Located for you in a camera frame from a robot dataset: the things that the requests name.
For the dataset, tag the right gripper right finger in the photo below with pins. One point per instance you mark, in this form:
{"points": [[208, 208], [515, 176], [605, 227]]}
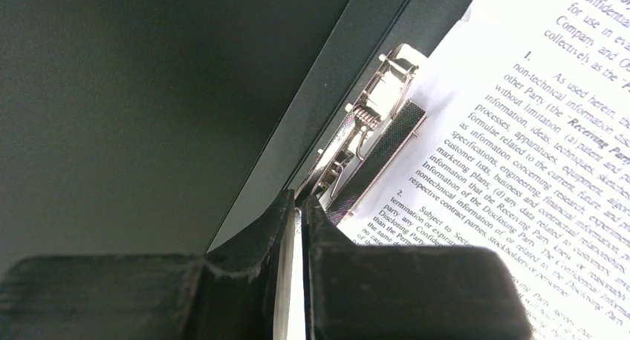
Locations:
{"points": [[404, 292]]}

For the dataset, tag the printed paper sheet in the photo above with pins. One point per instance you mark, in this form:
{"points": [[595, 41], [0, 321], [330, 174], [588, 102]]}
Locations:
{"points": [[525, 150]]}

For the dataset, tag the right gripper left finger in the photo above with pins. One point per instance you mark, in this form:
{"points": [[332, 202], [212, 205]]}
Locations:
{"points": [[240, 290]]}

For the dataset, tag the red folder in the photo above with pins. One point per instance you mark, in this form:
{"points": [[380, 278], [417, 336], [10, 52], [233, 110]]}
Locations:
{"points": [[166, 126]]}

